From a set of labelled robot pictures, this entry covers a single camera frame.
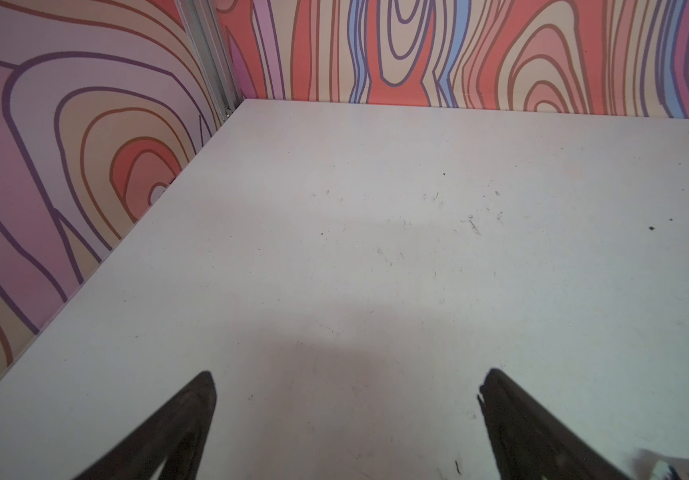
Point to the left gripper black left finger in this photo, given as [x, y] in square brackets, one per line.
[170, 443]

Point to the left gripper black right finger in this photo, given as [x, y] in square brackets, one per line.
[528, 442]

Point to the aluminium frame post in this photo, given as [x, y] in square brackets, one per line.
[200, 21]

